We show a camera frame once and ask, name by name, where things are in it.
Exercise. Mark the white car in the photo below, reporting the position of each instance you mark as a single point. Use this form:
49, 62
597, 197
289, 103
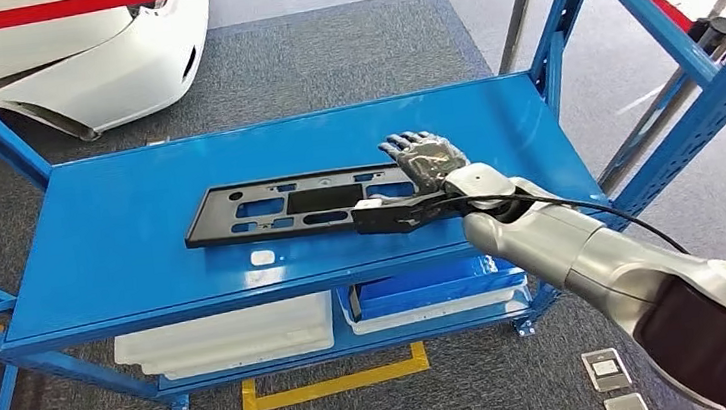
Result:
91, 76

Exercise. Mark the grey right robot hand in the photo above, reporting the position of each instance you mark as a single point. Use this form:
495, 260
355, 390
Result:
432, 160

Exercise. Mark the open metal floor socket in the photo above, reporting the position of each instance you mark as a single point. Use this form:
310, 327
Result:
606, 369

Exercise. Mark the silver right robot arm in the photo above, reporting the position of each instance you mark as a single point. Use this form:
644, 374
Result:
539, 240

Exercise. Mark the black plastic frame panel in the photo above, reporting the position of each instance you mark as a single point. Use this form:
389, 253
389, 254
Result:
215, 221

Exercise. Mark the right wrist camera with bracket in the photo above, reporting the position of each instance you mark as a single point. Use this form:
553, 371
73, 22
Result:
391, 217

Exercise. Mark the blue plastic bin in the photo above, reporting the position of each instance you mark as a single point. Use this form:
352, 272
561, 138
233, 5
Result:
431, 287

